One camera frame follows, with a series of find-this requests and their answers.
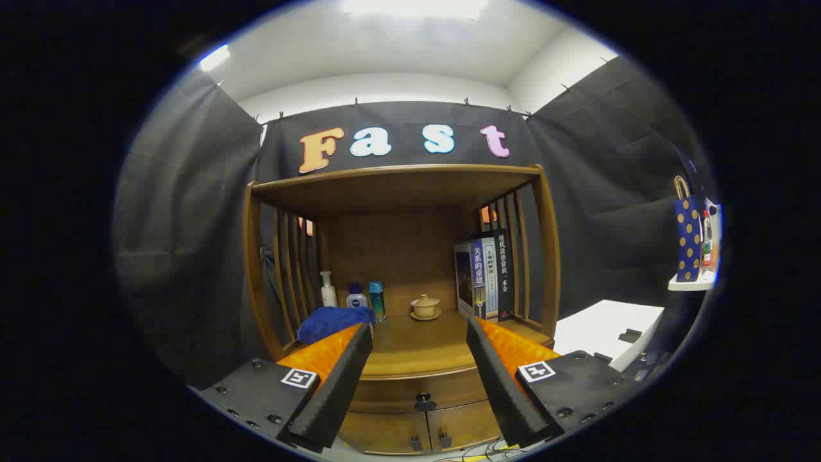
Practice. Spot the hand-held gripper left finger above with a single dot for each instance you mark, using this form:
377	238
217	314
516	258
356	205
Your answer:
340	391

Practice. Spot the beige lidded teacup with saucer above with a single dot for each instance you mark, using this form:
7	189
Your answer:
425	308

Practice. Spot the blue dotted gift bag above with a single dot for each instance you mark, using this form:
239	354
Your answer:
688	244

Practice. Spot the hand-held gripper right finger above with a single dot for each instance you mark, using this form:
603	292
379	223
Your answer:
500	391

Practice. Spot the white pump bottle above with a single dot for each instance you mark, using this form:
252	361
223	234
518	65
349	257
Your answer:
328	295

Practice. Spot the blue towel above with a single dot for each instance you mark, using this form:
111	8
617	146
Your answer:
327	324

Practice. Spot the wooden cabinet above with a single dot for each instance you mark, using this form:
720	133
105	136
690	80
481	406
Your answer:
397	250

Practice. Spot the small black object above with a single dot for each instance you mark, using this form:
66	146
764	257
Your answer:
630	335

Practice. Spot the clear blue bottle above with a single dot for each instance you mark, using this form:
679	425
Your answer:
377	301

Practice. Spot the wooden countertop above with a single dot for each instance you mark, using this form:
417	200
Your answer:
417	346

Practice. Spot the bottle with red label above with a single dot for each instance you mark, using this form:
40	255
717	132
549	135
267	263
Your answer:
707	247

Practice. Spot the white table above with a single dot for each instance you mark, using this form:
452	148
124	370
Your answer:
596	327

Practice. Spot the wooden cabinet door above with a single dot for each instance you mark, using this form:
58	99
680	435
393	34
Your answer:
465	423
385	433

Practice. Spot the book with blue spine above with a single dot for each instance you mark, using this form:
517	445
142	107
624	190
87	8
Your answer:
478	276

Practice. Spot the white bottle with blue cap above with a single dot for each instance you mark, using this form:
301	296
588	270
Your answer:
356	300

